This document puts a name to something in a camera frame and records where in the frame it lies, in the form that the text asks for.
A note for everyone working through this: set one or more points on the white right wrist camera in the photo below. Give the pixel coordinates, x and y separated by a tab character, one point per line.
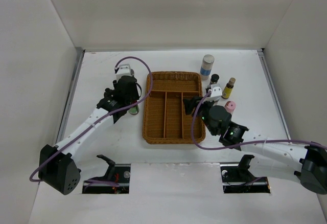
215	93

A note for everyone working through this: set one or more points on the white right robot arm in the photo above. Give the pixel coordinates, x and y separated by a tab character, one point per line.
303	162

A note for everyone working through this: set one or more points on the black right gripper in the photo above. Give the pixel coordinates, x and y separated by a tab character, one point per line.
189	104

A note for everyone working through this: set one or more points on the brown wicker divided basket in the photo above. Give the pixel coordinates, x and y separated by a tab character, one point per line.
165	121

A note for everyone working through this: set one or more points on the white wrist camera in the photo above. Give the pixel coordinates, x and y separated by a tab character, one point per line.
215	93
122	70

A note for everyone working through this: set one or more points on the tall white pearl jar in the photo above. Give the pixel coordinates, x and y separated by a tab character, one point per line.
206	66

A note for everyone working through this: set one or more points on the yellow label brown bottle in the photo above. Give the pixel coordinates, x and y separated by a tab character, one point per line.
228	88

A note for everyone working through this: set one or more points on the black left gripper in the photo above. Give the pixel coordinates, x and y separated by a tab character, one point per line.
135	97

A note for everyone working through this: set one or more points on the green label sauce bottle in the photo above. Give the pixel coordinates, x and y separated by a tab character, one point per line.
134	110

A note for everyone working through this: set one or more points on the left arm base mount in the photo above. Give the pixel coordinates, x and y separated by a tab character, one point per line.
115	180

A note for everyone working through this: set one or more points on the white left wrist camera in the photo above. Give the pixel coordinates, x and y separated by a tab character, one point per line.
122	70

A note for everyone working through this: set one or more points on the dark pepper spice bottle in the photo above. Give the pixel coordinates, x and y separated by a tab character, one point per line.
214	80

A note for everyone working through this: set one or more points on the pink lid spice shaker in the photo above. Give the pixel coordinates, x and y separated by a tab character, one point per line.
230	106

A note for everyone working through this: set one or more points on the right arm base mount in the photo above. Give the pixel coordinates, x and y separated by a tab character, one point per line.
237	179

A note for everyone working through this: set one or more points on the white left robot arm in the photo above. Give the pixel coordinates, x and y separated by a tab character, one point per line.
60	165

